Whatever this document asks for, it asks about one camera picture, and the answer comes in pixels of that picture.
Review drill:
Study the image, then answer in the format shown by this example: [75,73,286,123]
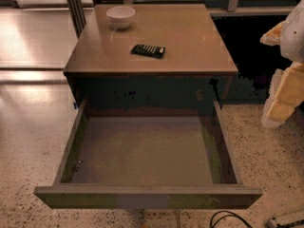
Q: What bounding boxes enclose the brown wooden cabinet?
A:
[64,5,238,108]

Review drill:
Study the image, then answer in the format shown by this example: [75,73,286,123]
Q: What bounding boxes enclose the black floor cable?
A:
[209,210,254,228]

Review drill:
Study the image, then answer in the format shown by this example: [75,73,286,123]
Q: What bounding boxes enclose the white ceramic bowl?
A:
[106,6,136,29]

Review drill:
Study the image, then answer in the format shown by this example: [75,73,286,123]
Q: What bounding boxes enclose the white power strip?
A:
[266,210,304,228]

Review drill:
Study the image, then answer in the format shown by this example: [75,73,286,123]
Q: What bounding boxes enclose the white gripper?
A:
[259,0,304,128]

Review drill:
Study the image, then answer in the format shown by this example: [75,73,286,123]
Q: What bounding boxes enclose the open top drawer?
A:
[34,100,262,210]

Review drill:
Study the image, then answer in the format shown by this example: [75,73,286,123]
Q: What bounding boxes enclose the metal window frame post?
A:
[66,0,86,37]

